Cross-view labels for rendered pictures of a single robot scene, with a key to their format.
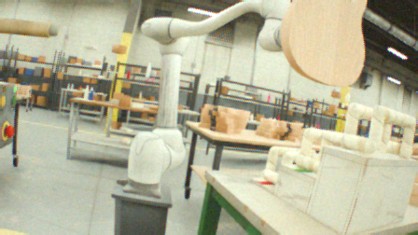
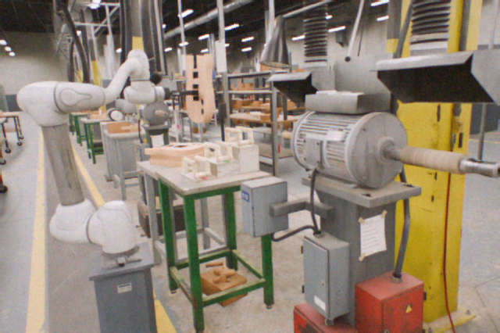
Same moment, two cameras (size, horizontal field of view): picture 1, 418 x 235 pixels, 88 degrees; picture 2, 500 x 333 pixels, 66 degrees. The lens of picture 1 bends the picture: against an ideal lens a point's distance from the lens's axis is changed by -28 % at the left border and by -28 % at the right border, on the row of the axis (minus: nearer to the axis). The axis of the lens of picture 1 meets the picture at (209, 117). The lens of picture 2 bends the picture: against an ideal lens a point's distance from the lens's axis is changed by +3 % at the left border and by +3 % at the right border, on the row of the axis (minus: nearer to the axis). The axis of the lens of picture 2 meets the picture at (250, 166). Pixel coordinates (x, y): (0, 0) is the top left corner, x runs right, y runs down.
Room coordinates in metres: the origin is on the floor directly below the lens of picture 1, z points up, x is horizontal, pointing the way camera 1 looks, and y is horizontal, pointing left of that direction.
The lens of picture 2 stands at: (0.95, 2.04, 1.49)
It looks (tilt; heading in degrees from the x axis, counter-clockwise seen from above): 12 degrees down; 260
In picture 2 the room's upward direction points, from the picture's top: 3 degrees counter-clockwise
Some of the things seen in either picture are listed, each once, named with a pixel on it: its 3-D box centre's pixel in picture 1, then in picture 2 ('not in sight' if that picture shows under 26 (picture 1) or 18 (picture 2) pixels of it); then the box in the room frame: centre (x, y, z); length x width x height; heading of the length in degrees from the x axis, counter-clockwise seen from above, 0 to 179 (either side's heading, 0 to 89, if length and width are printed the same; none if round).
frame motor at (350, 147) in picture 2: not in sight; (343, 145); (0.36, 0.73, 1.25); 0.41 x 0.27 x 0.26; 107
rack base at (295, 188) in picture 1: (327, 186); (219, 166); (0.73, -0.37, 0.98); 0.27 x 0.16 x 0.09; 111
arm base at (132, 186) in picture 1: (139, 183); (120, 253); (1.29, 0.27, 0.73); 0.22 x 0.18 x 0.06; 100
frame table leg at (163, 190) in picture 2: not in sight; (168, 235); (1.11, -0.58, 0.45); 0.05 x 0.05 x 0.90; 17
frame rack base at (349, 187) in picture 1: (367, 186); (239, 156); (0.59, -0.42, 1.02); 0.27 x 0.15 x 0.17; 111
